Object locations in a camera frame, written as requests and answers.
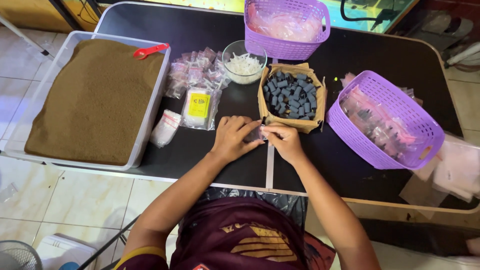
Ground person's left hand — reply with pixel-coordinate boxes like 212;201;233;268
210;115;266;163

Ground person's right hand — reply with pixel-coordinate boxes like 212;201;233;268
259;121;306;166

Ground small clear zip bag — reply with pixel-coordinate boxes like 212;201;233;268
244;125;269;143

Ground pack of bags with yellow label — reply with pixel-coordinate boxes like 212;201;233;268
181;86;222;131

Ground brown cardboard box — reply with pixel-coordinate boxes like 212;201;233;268
257;63;328;134

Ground heap of grey air stones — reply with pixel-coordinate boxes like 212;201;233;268
263;71;318;121

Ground roll of clear zip bags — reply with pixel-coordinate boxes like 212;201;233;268
149;109;182;148

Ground heap of white plastic connectors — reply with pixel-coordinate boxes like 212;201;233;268
225;53;265;84

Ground black folding table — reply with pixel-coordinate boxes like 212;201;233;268
49;1;480;214

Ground pile of filled small zip bags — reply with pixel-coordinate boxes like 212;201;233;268
165;47;232;100

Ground clear glass bowl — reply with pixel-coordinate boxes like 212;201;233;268
222;40;268;85

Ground purple basket with packed bags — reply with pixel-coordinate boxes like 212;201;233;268
325;70;446;170

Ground person's maroon shirt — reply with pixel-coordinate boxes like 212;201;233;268
113;197;336;270

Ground purple basket with empty bags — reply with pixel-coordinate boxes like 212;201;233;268
244;0;331;61

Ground red plastic scoop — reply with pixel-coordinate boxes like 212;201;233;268
133;43;170;60

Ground brown granules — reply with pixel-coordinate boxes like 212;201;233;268
24;39;166;167

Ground clear plastic tub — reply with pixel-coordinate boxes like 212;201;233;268
4;31;172;172

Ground heap of clear plastic bags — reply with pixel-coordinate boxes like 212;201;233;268
398;133;480;209

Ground white appliance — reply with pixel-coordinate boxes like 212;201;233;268
35;233;97;270

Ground white fan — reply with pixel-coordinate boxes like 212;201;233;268
0;240;43;270

